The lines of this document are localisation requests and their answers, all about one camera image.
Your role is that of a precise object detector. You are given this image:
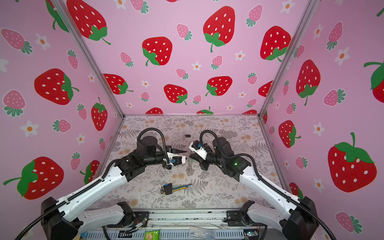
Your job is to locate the aluminium rail frame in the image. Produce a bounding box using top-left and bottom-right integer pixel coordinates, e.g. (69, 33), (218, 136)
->
(80, 209), (285, 240)

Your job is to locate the clear plastic bag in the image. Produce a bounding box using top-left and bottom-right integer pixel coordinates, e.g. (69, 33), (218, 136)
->
(189, 226), (216, 240)

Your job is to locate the green snack packet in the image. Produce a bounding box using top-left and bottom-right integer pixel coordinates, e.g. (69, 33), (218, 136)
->
(144, 230), (160, 240)

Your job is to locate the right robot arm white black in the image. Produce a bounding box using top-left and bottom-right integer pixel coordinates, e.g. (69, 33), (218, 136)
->
(189, 130), (336, 240)

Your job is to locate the black connector with coloured wires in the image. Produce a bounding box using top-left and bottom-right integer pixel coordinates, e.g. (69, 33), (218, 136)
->
(161, 183), (192, 195)

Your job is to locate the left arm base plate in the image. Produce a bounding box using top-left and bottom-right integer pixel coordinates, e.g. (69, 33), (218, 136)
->
(107, 212), (150, 228)

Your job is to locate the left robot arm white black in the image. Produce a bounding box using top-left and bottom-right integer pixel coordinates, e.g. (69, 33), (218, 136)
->
(16, 128), (186, 240)

